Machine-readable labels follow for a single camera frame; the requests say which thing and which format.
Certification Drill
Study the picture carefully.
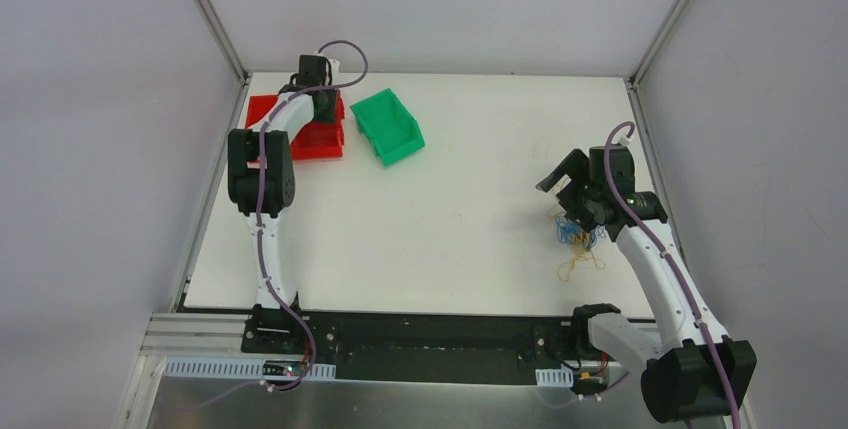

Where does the blue yellow wire bundle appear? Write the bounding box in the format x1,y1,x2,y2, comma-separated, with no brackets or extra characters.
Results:
546,177,607,284

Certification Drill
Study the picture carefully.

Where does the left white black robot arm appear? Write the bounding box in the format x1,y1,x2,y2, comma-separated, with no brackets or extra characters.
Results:
227,52,339,309

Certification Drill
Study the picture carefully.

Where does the red plastic bin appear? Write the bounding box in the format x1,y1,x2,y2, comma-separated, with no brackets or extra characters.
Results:
244,95,345,161

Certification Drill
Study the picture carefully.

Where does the green plastic bin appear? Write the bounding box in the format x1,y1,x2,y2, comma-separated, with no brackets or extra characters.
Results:
351,89,426,167

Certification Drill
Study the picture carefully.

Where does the right circuit board connector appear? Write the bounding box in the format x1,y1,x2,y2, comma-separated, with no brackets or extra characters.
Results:
572,372,608,395

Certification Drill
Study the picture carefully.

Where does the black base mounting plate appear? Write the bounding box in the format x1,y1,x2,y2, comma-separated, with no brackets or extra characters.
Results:
241,307,606,385

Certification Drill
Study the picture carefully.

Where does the left circuit board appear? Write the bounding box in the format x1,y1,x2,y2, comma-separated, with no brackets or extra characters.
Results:
262,359,310,381

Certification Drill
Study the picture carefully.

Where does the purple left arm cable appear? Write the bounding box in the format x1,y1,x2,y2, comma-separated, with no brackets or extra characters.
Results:
254,39,370,394

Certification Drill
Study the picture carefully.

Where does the aluminium frame rail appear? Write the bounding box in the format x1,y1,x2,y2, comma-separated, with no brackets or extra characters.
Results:
140,313,247,357

